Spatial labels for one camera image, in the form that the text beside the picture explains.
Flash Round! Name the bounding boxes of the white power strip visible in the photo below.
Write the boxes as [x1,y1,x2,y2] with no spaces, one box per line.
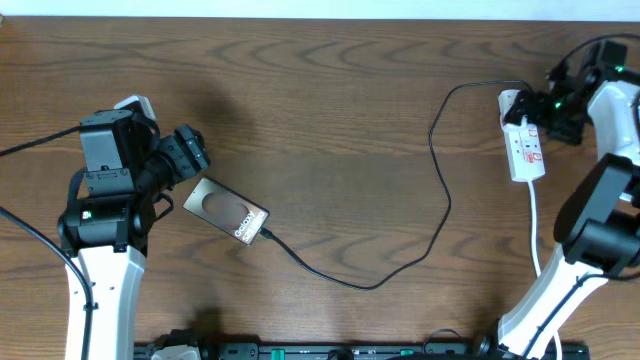
[498,89,545,183]

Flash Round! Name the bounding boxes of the black charger cable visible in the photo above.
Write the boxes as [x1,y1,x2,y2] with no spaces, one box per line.
[258,79,536,292]

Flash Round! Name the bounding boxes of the Galaxy smartphone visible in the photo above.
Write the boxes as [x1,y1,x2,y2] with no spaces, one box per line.
[183,177,270,246]

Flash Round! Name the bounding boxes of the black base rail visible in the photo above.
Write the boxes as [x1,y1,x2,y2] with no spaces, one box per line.
[132,340,591,360]

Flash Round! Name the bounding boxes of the white power strip cord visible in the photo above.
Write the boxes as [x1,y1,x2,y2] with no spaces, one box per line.
[526,180,564,360]

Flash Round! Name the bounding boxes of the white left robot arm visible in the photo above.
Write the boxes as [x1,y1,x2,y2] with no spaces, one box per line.
[58,95,211,359]

